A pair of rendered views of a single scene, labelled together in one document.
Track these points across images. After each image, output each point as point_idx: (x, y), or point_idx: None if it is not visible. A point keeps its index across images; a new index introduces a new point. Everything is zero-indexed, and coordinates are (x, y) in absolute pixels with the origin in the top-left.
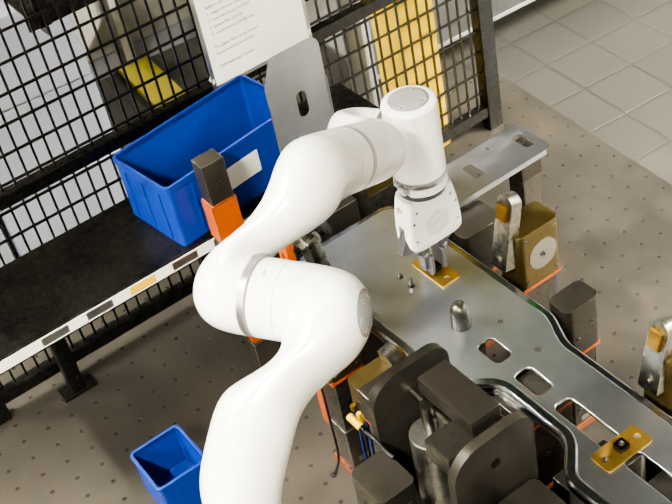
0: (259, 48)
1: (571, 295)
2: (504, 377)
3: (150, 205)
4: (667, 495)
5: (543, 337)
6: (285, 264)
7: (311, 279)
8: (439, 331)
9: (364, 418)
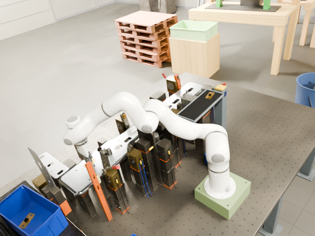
0: None
1: (101, 140)
2: (126, 143)
3: (52, 229)
4: None
5: (115, 140)
6: (146, 106)
7: (151, 101)
8: (111, 157)
9: (146, 153)
